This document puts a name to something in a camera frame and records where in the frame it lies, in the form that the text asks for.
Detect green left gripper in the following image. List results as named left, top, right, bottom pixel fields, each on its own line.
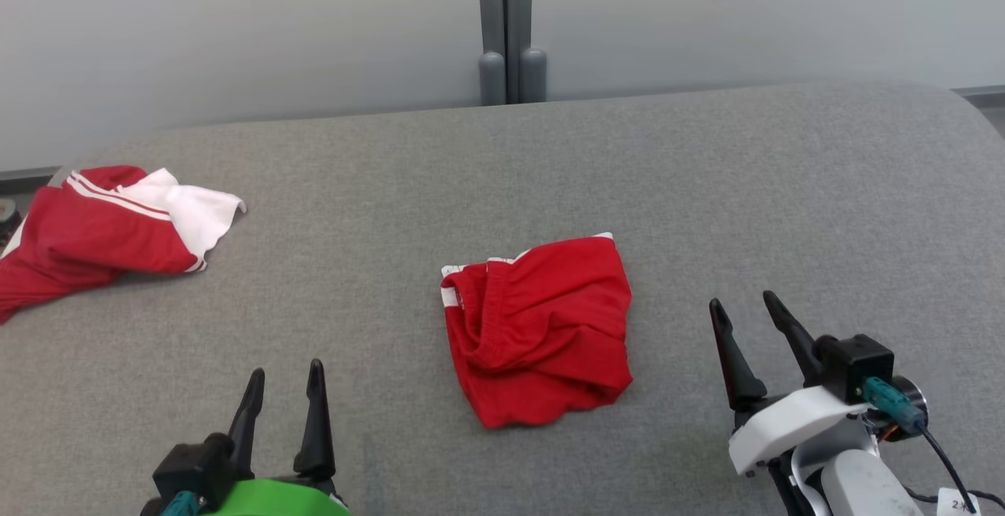
left=206, top=359, right=351, bottom=516

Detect white right cable label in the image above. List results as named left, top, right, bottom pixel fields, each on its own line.
left=937, top=488, right=982, bottom=516

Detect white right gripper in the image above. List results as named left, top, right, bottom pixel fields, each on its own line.
left=708, top=290, right=871, bottom=477

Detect grey fabric sofa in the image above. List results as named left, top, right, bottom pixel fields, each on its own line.
left=0, top=80, right=1005, bottom=516

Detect grey partition post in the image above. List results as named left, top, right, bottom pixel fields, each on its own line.
left=476, top=0, right=508, bottom=106
left=506, top=0, right=548, bottom=104

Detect red number 23 jersey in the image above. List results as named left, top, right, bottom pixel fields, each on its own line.
left=0, top=165, right=247, bottom=325

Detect red shorts with white trim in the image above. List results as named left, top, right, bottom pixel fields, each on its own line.
left=440, top=232, right=634, bottom=430

